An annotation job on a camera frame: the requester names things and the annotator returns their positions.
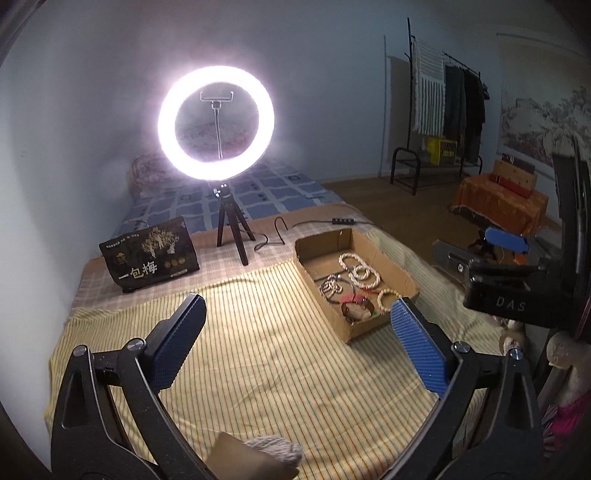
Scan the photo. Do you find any black garment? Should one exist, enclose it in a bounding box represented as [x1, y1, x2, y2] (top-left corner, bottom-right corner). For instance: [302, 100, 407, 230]
[464, 69, 487, 162]

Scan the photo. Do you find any blue bangle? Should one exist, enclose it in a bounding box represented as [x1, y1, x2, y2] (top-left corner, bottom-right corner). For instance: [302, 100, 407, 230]
[323, 276, 358, 306]

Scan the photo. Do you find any red fabric strap watch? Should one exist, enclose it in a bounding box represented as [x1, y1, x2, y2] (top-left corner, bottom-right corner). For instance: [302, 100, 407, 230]
[341, 294, 376, 319]

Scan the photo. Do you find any beige plush toy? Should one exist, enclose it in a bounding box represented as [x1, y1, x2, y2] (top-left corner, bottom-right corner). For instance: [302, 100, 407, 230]
[499, 318, 591, 370]

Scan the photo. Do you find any blue checked quilt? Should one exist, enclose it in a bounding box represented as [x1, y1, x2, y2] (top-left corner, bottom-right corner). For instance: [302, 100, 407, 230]
[113, 159, 347, 236]

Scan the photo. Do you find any large white pearl necklace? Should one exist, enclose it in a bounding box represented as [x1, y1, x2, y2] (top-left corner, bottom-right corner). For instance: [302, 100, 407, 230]
[338, 253, 380, 291]

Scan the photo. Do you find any landscape wall poster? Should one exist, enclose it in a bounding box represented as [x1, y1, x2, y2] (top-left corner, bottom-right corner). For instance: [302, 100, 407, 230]
[496, 32, 591, 174]

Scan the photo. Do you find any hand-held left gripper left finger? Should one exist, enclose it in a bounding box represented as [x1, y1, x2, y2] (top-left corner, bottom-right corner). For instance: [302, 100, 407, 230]
[50, 293, 218, 480]

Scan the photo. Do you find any black clothes rack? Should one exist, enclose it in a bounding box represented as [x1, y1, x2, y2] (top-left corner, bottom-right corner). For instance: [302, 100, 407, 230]
[390, 17, 485, 190]

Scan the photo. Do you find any black printed bag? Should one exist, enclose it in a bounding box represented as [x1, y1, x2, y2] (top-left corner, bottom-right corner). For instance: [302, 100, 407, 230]
[99, 217, 200, 294]

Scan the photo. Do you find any pale yellow bead bracelet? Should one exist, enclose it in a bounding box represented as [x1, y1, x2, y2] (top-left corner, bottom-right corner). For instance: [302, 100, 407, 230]
[376, 288, 400, 315]

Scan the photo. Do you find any black light cable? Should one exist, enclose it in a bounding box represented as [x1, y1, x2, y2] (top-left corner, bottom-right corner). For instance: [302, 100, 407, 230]
[254, 217, 296, 252]

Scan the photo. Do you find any yellow crate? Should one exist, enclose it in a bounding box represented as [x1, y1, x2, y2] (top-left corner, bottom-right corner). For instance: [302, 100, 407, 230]
[426, 137, 459, 165]

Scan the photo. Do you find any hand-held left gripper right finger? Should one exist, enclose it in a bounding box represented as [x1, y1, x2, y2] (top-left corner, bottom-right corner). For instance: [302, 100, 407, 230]
[390, 298, 543, 480]

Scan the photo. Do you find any orange cloth covered table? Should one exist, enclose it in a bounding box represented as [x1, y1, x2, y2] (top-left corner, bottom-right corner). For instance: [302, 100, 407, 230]
[450, 173, 550, 236]

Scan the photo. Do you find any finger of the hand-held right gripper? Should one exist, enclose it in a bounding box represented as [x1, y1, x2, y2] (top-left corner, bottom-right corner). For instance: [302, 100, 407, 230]
[484, 226, 555, 266]
[433, 239, 476, 278]

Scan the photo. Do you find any wooden box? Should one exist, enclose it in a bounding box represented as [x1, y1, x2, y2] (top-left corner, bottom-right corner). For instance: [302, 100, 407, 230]
[489, 154, 539, 199]

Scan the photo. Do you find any beige checked blanket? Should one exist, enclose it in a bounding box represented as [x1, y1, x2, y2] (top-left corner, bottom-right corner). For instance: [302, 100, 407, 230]
[76, 210, 370, 310]

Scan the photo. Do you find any grey knitted cloth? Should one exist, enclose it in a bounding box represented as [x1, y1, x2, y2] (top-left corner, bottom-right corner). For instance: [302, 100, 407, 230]
[244, 435, 304, 468]

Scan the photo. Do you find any black tripod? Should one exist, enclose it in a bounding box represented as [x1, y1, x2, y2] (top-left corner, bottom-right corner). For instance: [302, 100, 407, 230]
[210, 182, 256, 266]

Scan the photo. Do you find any white striped towel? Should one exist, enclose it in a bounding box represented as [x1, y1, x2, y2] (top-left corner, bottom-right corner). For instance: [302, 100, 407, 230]
[412, 38, 446, 137]

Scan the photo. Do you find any phone clamp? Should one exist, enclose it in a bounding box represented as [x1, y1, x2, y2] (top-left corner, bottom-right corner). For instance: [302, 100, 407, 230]
[200, 90, 236, 160]

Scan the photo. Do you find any pink cloth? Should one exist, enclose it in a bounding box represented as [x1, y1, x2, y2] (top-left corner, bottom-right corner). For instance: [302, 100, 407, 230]
[542, 397, 591, 457]

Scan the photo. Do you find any yellow striped cloth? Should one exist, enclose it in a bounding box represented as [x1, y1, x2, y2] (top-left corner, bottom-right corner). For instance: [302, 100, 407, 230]
[44, 228, 509, 480]

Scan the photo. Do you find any dark patterned pillow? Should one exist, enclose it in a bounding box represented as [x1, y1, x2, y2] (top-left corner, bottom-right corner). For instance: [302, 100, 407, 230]
[128, 154, 174, 199]

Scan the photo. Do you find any ring light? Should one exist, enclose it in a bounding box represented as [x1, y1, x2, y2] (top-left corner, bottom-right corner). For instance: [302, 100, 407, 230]
[158, 65, 276, 181]

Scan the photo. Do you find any cardboard box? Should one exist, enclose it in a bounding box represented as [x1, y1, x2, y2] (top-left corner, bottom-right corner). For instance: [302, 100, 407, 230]
[294, 228, 421, 344]

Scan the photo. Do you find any dark green garment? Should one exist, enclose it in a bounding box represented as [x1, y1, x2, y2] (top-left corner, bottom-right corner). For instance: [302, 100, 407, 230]
[443, 65, 468, 160]

